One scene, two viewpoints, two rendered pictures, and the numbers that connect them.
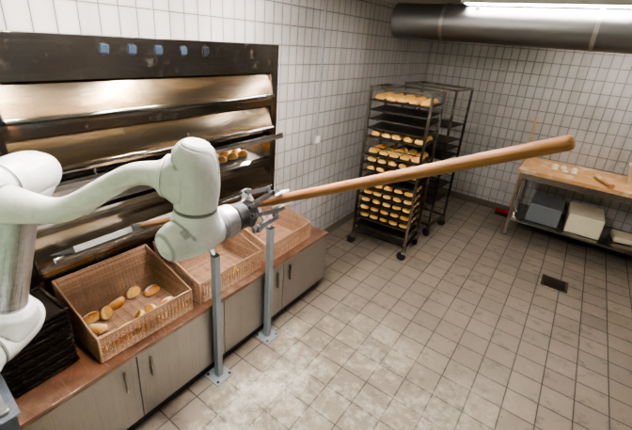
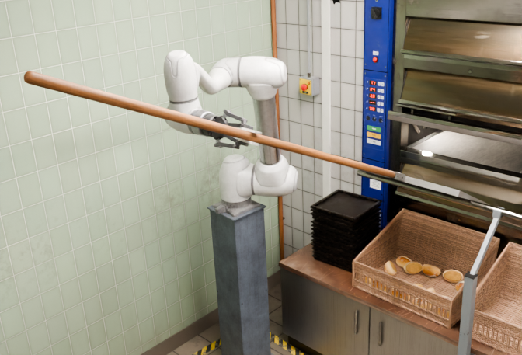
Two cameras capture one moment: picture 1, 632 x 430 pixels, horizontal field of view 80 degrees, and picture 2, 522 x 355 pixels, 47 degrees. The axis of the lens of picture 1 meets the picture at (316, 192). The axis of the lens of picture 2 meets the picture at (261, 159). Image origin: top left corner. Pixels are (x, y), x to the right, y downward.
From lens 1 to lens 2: 223 cm
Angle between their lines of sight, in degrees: 92
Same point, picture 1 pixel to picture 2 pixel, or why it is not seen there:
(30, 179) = (245, 71)
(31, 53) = not seen: outside the picture
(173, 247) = not seen: hidden behind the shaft
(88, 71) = (485, 12)
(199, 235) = not seen: hidden behind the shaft
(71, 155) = (448, 97)
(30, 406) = (307, 266)
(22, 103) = (422, 37)
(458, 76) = not seen: outside the picture
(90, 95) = (482, 39)
